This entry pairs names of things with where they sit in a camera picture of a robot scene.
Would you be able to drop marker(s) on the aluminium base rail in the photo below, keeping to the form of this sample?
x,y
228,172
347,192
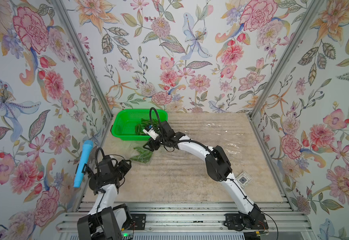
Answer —
x,y
209,217

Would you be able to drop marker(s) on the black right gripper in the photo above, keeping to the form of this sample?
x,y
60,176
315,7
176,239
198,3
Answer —
x,y
151,143

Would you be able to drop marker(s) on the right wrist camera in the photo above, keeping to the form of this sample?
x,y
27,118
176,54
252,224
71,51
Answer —
x,y
149,130

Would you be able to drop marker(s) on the clear clamshell container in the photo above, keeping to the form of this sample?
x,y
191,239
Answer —
x,y
144,155
231,137

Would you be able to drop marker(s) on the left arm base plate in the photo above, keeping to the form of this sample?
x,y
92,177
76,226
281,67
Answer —
x,y
137,222

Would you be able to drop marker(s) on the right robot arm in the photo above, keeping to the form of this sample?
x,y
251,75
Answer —
x,y
218,167

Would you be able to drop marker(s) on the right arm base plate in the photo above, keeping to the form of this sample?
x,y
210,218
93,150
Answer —
x,y
240,222

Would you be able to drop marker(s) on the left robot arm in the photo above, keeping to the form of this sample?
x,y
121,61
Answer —
x,y
105,220

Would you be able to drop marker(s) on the aluminium corner profile right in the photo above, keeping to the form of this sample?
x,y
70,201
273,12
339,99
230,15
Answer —
x,y
283,61

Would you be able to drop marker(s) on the aluminium corner profile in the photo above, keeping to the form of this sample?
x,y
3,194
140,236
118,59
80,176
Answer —
x,y
283,61
72,34

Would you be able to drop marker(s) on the aluminium corner profile left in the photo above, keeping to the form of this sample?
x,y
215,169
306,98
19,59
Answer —
x,y
72,34

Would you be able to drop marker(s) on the green peppers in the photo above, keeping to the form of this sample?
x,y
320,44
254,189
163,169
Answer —
x,y
145,123

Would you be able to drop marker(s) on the blue microphone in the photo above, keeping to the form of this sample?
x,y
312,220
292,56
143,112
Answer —
x,y
87,148

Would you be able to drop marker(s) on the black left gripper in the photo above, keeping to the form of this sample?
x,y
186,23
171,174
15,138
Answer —
x,y
124,166

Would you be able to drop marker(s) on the green plastic basket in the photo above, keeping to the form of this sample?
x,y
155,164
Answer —
x,y
124,125

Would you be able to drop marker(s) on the small card box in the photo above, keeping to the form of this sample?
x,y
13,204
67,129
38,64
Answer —
x,y
244,179

